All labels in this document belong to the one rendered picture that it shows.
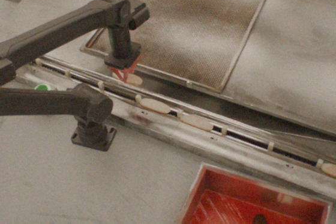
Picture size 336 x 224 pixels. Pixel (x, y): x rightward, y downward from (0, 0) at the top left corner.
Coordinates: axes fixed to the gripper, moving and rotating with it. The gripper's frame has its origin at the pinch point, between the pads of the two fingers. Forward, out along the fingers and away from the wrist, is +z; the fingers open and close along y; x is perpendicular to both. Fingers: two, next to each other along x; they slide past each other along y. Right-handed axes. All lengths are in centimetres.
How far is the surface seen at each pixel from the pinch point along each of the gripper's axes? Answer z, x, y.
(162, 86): 12.1, -5.6, 10.1
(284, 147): 9.0, -48.9, 1.2
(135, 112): 7.5, -5.3, -5.9
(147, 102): 7.9, -6.6, -1.1
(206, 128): 8.2, -26.5, -2.2
